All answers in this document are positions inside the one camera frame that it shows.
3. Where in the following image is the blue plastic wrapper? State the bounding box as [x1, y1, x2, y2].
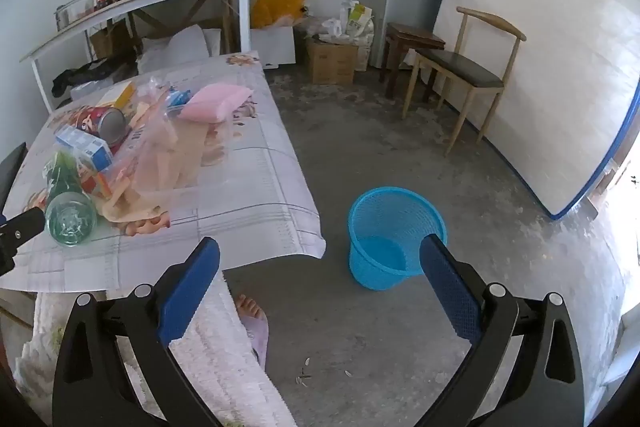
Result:
[162, 88, 193, 108]

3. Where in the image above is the brown paper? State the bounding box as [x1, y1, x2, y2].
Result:
[95, 99, 233, 228]

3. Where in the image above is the white cardboard box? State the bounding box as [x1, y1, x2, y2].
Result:
[249, 23, 297, 70]

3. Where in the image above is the purple slipper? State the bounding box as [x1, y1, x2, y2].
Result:
[245, 317, 271, 368]

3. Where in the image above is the brown cardboard box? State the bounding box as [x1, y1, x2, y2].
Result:
[90, 24, 133, 58]
[305, 38, 360, 86]

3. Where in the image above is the dark wooden stool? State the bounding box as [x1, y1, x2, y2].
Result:
[379, 23, 446, 98]

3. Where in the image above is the blue and white carton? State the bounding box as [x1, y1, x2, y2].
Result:
[54, 125, 115, 172]

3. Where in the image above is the white sack green label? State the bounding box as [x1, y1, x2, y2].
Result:
[340, 0, 376, 72]

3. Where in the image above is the person's bare foot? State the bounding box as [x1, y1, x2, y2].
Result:
[234, 294, 268, 323]

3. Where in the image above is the blue plastic mesh basket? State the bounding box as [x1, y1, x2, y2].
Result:
[348, 187, 448, 292]

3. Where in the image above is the black cloth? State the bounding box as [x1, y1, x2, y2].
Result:
[51, 57, 138, 98]

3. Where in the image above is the wooden chair dark seat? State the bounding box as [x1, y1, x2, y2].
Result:
[402, 7, 527, 156]

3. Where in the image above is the yellow plastic bag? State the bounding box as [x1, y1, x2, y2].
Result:
[250, 0, 309, 29]

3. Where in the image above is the white panel blue edge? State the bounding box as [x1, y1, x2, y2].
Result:
[432, 0, 640, 222]

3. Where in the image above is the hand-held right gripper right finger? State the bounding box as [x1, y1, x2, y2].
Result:
[415, 233, 586, 427]

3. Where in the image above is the white plastic bag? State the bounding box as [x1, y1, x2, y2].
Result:
[312, 17, 351, 42]

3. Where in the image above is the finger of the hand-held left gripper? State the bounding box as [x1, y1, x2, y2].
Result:
[0, 207, 47, 279]
[0, 141, 28, 218]

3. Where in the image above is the glass pot with lid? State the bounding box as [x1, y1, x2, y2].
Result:
[55, 0, 98, 30]

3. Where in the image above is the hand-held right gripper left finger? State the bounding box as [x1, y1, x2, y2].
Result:
[52, 237, 236, 427]

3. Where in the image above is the white fluffy garment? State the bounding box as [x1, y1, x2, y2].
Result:
[14, 269, 298, 427]

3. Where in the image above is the red metal can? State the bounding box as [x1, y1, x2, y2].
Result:
[62, 105, 128, 146]

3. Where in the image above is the white pillow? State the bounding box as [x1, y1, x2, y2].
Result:
[170, 24, 223, 58]
[137, 38, 211, 75]

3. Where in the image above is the clear plastic bag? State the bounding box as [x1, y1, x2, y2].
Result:
[107, 77, 236, 198]

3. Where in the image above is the yellow cardboard box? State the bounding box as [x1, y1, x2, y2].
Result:
[95, 81, 138, 110]

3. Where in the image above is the pink soft packet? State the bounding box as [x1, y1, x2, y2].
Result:
[177, 83, 255, 124]

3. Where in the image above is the green plastic bottle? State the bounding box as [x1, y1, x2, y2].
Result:
[44, 151, 98, 248]

